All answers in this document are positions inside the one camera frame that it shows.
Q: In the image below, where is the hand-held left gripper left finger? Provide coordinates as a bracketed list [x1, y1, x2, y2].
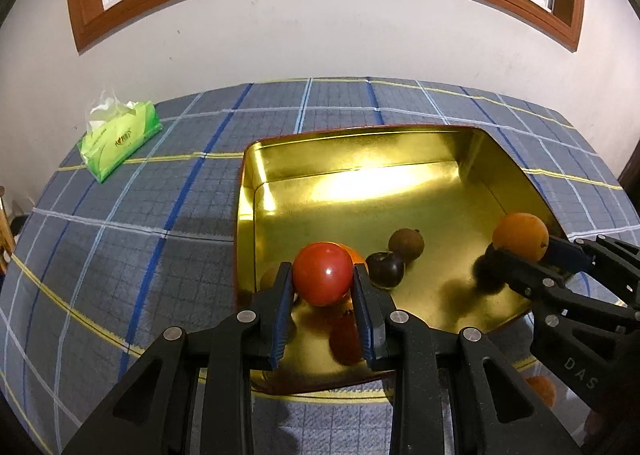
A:
[62, 262, 296, 455]

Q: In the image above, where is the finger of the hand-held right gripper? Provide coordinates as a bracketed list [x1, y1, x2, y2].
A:
[546, 234, 640, 310]
[484, 244, 640, 331]

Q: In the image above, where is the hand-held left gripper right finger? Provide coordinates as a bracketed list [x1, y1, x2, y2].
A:
[352, 264, 583, 455]

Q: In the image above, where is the small orange kumquat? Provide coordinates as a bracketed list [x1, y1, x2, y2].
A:
[524, 375, 557, 408]
[492, 213, 549, 263]

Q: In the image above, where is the dark round fruit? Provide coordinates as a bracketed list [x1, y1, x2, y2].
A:
[365, 251, 406, 291]

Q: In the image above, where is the red tomato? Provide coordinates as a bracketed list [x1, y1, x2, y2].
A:
[292, 242, 355, 307]

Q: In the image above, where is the large orange mandarin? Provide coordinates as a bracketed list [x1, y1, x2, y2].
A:
[339, 244, 369, 270]

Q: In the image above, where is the gold metal tin tray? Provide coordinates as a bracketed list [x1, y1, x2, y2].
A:
[232, 124, 568, 396]

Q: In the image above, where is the blue plaid tablecloth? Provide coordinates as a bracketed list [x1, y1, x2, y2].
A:
[0, 77, 640, 455]

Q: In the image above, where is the green tissue pack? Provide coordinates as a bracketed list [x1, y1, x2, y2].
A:
[77, 91, 164, 184]

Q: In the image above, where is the wooden chair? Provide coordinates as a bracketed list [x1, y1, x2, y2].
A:
[0, 186, 13, 267]

